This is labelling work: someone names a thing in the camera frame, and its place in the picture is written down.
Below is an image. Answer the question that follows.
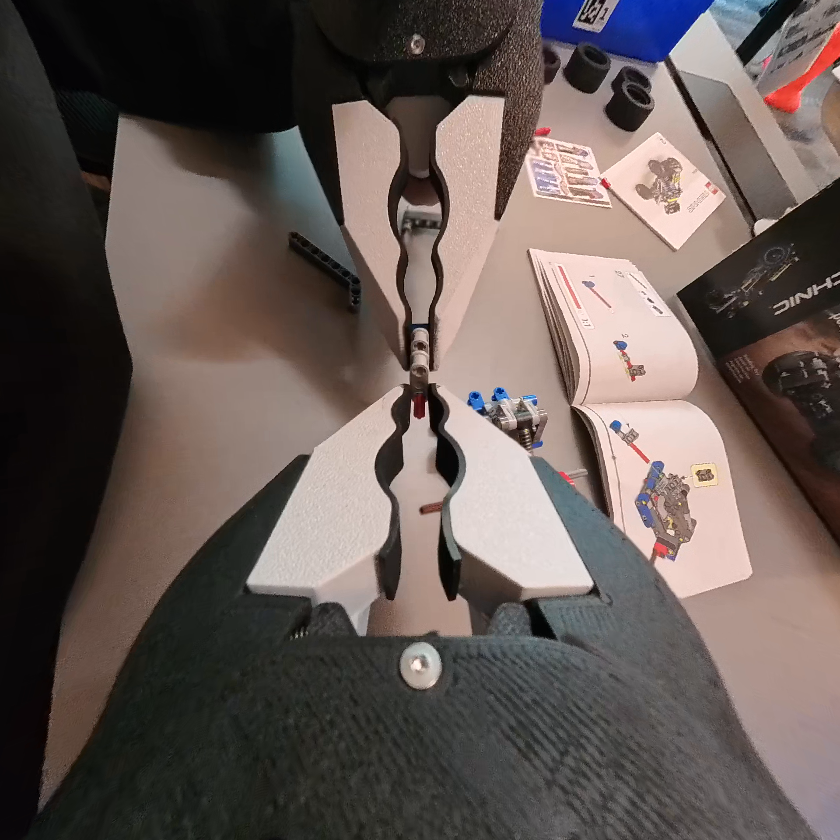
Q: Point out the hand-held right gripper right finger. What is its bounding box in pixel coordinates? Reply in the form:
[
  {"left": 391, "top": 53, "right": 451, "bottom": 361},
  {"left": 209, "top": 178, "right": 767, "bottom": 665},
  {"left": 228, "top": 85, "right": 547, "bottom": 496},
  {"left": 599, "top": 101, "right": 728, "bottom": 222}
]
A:
[{"left": 427, "top": 385, "right": 595, "bottom": 634}]

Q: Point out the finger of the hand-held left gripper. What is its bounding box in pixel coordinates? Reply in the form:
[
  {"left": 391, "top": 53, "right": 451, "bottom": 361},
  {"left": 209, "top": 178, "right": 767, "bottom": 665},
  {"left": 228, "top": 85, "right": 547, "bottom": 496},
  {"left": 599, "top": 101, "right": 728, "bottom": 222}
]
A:
[
  {"left": 427, "top": 94, "right": 508, "bottom": 368},
  {"left": 331, "top": 97, "right": 416, "bottom": 370}
]

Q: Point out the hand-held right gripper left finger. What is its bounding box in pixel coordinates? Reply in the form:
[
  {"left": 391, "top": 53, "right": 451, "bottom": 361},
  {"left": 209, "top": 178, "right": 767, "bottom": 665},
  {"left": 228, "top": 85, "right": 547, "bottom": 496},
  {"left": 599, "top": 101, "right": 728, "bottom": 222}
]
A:
[{"left": 246, "top": 385, "right": 411, "bottom": 636}]

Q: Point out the grey and blue lego model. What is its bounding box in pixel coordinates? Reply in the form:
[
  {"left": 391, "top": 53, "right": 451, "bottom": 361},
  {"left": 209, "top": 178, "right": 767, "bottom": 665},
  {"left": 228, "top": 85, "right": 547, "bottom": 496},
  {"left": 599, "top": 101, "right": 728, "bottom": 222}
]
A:
[{"left": 420, "top": 387, "right": 588, "bottom": 514}]

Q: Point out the red lego axle assembly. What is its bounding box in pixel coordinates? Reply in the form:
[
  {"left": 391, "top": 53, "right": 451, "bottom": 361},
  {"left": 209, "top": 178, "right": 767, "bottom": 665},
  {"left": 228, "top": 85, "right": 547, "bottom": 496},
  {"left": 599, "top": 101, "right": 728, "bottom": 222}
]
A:
[{"left": 408, "top": 323, "right": 434, "bottom": 421}]

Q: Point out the lego instruction booklet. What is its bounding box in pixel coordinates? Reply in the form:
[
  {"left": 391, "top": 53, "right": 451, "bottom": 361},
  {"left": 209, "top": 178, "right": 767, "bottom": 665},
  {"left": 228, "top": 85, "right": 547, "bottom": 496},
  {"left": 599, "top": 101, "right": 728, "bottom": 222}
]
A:
[
  {"left": 528, "top": 248, "right": 753, "bottom": 599},
  {"left": 600, "top": 131, "right": 728, "bottom": 252}
]

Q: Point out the dark grey lego beam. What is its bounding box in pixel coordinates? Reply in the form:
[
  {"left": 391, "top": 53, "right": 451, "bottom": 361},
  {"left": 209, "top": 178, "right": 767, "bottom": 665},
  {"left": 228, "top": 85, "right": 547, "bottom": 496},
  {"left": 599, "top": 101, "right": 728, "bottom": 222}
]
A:
[{"left": 289, "top": 231, "right": 362, "bottom": 312}]

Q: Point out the closed lego instruction booklet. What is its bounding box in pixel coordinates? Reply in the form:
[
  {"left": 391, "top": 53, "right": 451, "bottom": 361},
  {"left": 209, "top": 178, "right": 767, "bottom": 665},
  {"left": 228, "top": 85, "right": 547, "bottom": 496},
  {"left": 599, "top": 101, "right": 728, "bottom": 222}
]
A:
[{"left": 600, "top": 131, "right": 728, "bottom": 252}]

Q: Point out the dark lego set box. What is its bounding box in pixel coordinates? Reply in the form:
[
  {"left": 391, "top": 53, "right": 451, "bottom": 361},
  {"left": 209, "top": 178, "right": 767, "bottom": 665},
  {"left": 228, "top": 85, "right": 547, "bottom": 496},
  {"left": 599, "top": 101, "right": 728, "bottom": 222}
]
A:
[{"left": 676, "top": 177, "right": 840, "bottom": 546}]

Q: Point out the blue plastic bin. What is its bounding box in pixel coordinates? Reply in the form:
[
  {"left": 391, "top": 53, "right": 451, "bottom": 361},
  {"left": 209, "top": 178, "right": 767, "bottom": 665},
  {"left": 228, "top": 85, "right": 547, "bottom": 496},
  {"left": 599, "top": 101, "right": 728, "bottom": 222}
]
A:
[{"left": 541, "top": 0, "right": 715, "bottom": 64}]

